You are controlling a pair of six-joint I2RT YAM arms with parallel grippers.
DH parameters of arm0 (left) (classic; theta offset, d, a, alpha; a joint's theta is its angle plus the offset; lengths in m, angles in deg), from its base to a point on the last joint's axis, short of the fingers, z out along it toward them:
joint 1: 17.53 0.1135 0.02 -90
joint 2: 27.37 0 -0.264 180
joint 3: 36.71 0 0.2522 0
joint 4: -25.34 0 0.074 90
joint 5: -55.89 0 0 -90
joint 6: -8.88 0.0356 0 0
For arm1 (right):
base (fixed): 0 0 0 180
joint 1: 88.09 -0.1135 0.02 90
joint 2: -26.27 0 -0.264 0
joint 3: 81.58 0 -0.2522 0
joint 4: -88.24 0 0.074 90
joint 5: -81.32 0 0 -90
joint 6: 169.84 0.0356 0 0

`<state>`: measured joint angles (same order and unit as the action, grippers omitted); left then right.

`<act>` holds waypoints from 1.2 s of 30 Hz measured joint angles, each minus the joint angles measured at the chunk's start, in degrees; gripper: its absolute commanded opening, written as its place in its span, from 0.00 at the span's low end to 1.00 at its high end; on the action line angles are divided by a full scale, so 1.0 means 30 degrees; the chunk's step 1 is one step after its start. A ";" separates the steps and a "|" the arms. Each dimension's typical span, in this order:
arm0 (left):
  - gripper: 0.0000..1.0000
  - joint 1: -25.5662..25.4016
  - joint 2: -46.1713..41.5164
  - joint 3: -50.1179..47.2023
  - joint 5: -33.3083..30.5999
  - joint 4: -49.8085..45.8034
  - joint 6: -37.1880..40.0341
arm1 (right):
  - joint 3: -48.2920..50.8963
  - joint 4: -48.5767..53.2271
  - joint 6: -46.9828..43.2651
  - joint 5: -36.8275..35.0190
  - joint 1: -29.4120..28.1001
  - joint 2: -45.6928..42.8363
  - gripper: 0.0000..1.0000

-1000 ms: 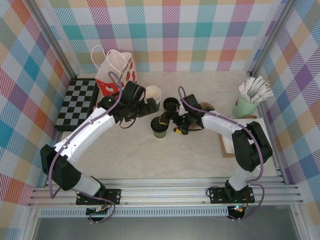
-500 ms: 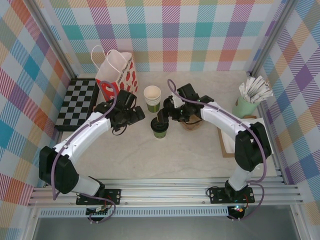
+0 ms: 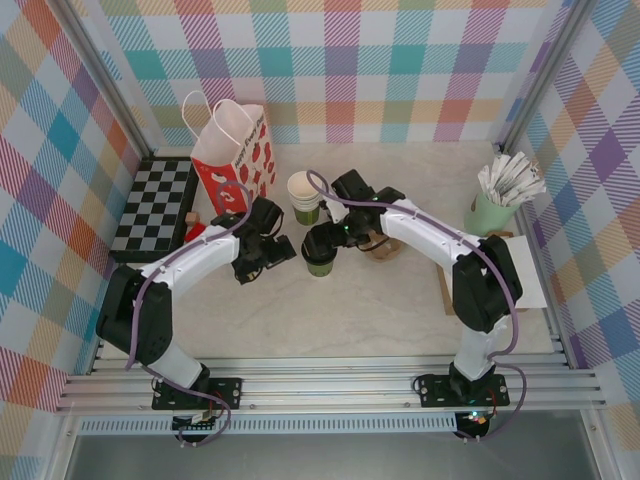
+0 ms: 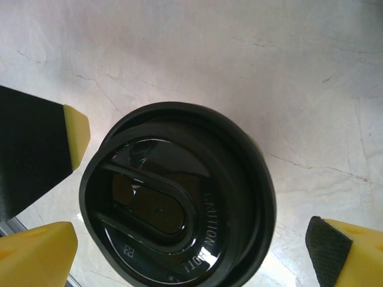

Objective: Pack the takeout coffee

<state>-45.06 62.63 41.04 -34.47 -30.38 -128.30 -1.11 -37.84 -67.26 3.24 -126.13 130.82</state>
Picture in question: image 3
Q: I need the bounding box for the brown pulp cup carrier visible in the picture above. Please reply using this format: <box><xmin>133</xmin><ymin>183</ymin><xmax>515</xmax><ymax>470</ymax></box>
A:
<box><xmin>367</xmin><ymin>230</ymin><xmax>404</xmax><ymax>262</ymax></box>

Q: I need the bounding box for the stack of paper cups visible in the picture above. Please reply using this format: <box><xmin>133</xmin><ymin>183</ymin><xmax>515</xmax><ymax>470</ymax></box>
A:
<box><xmin>286</xmin><ymin>170</ymin><xmax>322</xmax><ymax>200</ymax></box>

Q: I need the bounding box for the red white paper bag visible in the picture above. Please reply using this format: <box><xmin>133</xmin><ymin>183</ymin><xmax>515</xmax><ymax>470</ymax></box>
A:
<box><xmin>180</xmin><ymin>91</ymin><xmax>277</xmax><ymax>230</ymax></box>

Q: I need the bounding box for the white paper napkin stack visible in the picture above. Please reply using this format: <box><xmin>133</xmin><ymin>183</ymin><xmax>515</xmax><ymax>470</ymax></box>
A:
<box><xmin>499</xmin><ymin>234</ymin><xmax>549</xmax><ymax>311</ymax></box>

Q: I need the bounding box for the clipboard with white paper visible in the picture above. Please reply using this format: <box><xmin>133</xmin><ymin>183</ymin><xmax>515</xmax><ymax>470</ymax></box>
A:
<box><xmin>437</xmin><ymin>230</ymin><xmax>529</xmax><ymax>317</ymax></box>

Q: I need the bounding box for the black grey chessboard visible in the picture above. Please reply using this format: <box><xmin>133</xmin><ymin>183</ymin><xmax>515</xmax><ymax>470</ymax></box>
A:
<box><xmin>108</xmin><ymin>155</ymin><xmax>200</xmax><ymax>265</ymax></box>

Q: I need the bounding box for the white paper sachet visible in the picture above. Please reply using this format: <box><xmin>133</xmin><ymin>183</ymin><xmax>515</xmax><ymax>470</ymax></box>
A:
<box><xmin>477</xmin><ymin>167</ymin><xmax>501</xmax><ymax>201</ymax></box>
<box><xmin>504</xmin><ymin>164</ymin><xmax>541</xmax><ymax>205</ymax></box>
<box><xmin>499</xmin><ymin>153</ymin><xmax>529</xmax><ymax>204</ymax></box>
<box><xmin>507</xmin><ymin>179</ymin><xmax>547</xmax><ymax>207</ymax></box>
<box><xmin>491</xmin><ymin>154</ymin><xmax>509</xmax><ymax>201</ymax></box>

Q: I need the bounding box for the mint green holder cup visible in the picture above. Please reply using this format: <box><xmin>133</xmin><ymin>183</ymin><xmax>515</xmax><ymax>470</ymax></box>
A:
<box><xmin>463</xmin><ymin>192</ymin><xmax>521</xmax><ymax>238</ymax></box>

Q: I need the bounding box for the grey metal panel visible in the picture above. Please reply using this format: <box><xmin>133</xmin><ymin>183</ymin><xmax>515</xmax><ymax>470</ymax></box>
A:
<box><xmin>62</xmin><ymin>432</ymin><xmax>604</xmax><ymax>480</ymax></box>

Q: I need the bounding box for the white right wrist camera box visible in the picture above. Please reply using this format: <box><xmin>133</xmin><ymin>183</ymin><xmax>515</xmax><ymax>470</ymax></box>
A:
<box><xmin>321</xmin><ymin>197</ymin><xmax>347</xmax><ymax>225</ymax></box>

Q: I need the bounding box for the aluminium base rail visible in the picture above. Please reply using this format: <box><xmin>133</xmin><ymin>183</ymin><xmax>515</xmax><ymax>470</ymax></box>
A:
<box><xmin>53</xmin><ymin>355</ymin><xmax>609</xmax><ymax>416</ymax></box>

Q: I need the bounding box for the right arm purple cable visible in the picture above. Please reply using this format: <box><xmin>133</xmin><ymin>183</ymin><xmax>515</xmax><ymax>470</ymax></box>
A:
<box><xmin>305</xmin><ymin>170</ymin><xmax>529</xmax><ymax>444</ymax></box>

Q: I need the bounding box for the white slotted cable duct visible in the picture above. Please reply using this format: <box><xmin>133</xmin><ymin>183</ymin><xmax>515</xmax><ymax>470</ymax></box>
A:
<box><xmin>78</xmin><ymin>417</ymin><xmax>460</xmax><ymax>436</ymax></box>

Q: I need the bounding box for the aluminium frame post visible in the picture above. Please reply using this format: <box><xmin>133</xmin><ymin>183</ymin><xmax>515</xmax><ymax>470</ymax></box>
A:
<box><xmin>497</xmin><ymin>0</ymin><xmax>589</xmax><ymax>154</ymax></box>
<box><xmin>58</xmin><ymin>0</ymin><xmax>157</xmax><ymax>157</ymax></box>

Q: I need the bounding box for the aluminium side rail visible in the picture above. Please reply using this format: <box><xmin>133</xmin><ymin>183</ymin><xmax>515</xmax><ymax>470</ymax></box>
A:
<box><xmin>514</xmin><ymin>199</ymin><xmax>575</xmax><ymax>372</ymax></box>

